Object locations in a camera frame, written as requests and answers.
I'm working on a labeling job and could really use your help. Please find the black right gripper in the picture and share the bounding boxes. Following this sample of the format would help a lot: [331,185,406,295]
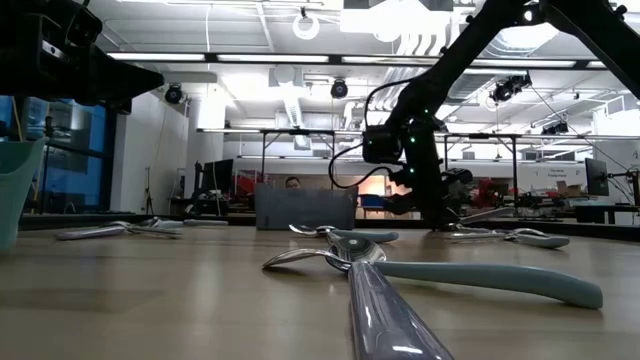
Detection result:
[389,107,454,232]

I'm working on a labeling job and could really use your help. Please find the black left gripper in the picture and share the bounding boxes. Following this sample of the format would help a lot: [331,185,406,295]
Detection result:
[34,42,165,115]

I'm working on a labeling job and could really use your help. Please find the pale-handled spoon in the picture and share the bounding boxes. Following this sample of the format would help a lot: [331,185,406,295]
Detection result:
[446,222,496,235]

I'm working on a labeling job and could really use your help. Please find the silver knife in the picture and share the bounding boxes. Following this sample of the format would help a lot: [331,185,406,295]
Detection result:
[443,230,516,245]

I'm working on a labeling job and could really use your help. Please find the long teal-handled fork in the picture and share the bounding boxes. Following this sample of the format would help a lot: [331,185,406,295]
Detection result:
[261,248,604,310]

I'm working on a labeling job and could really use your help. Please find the large lavender-handled spoon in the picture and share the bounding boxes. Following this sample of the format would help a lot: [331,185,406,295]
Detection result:
[324,234,456,360]

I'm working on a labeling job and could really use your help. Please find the gray plastic bin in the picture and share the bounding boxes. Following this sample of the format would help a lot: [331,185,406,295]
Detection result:
[254,183,359,231]

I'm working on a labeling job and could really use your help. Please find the silver fork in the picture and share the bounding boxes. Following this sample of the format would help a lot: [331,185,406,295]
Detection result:
[127,223,184,240]

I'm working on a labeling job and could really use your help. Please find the teal plastic bin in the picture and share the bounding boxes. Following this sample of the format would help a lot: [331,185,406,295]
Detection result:
[0,136,50,253]

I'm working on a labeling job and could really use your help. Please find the lavender-handled knife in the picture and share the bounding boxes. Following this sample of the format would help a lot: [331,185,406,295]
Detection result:
[139,216,230,230]

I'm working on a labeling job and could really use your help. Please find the blue glass window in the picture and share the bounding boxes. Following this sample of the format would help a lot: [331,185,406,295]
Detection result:
[0,94,109,214]

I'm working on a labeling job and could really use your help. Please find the thin black tripod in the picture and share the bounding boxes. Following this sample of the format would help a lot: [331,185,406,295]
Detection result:
[143,166,156,216]

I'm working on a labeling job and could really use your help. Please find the black computer monitor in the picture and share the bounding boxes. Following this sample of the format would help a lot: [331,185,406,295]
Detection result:
[584,157,611,198]
[198,158,235,199]

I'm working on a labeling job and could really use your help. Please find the brown cardboard box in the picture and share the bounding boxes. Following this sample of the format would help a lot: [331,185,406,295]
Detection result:
[555,180,584,198]

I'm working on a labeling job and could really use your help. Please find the black equipment cart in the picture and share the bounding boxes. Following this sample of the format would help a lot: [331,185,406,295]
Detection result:
[169,196,232,217]

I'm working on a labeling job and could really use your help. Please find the black desk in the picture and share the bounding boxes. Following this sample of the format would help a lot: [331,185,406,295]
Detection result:
[573,203,640,226]

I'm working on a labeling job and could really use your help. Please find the black round ceiling camera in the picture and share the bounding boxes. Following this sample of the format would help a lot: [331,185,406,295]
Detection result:
[329,78,350,100]
[163,83,184,105]

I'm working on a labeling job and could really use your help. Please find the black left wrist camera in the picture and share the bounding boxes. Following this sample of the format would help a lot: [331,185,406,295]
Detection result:
[29,0,104,49]

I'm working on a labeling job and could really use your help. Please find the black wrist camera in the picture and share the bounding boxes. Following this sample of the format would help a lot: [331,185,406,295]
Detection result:
[29,0,104,49]
[362,124,404,165]

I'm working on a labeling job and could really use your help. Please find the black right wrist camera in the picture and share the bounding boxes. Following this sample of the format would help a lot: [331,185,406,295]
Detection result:
[362,124,404,165]

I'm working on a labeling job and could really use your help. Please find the black metal table frame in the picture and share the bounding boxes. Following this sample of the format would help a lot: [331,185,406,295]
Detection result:
[434,131,524,216]
[197,127,337,191]

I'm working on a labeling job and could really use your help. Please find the black camera cable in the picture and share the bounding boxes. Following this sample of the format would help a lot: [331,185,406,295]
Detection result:
[328,78,416,190]

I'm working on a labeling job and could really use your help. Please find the overhead light rail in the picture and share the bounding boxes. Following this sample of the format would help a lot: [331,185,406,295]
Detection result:
[106,51,640,71]

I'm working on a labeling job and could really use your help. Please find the white hanging ring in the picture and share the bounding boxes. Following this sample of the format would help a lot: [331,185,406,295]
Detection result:
[292,12,321,41]

